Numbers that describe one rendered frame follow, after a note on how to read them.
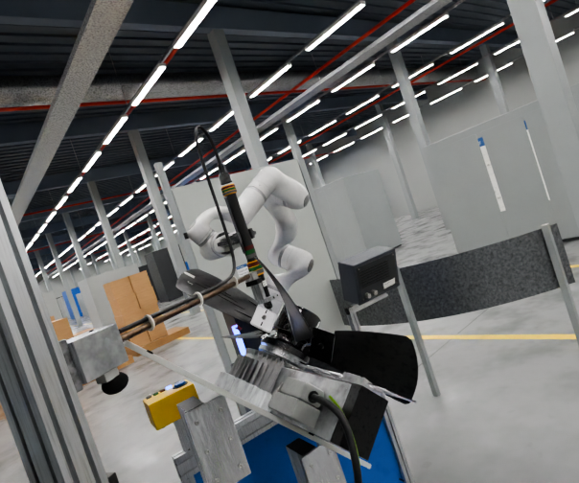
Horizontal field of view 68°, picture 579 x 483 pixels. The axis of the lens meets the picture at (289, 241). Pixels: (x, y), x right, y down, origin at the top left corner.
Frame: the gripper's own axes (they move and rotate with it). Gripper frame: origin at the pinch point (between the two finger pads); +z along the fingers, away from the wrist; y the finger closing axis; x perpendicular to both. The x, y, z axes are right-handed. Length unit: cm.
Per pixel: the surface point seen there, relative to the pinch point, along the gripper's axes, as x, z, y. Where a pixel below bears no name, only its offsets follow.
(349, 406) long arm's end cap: -38, 49, 14
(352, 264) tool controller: -26, -30, -58
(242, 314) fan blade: -20.5, 7.7, 11.7
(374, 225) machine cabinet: -63, -743, -710
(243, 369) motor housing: -32.8, 12.6, 17.9
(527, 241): -59, -45, -208
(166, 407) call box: -45, -31, 32
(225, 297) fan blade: -14.8, 4.2, 13.2
